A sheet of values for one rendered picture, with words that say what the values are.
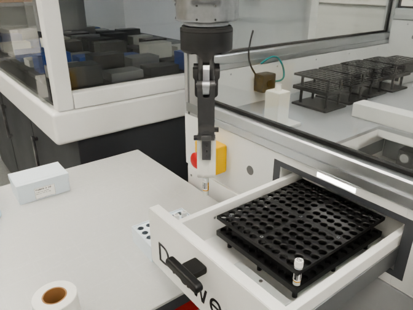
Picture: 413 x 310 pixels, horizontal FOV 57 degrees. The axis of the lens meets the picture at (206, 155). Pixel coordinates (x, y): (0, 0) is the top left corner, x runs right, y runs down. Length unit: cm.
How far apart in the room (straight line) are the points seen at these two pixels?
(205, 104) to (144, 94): 81
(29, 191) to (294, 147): 65
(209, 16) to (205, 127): 15
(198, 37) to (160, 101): 85
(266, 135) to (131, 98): 64
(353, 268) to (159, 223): 29
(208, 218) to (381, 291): 32
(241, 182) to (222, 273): 42
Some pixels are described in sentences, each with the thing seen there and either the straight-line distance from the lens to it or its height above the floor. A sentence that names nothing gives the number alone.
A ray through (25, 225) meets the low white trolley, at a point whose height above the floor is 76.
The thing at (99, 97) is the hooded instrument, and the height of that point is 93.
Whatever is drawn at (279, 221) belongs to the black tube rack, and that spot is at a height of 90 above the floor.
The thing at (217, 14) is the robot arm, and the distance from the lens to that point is 53.
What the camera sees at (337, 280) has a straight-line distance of 57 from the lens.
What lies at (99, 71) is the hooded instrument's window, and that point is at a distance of 127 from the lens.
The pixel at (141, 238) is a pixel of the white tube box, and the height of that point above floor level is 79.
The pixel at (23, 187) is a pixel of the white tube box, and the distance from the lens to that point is 104.
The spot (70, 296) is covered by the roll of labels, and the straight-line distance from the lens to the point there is 69.
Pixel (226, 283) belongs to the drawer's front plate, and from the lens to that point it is 52.
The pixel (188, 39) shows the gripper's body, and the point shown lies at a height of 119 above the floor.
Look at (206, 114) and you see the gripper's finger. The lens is 55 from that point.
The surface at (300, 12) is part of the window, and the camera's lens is 73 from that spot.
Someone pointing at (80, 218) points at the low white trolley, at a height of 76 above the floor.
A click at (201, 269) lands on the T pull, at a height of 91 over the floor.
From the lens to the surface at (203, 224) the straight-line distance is 68.
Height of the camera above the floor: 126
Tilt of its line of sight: 24 degrees down
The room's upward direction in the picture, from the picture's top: straight up
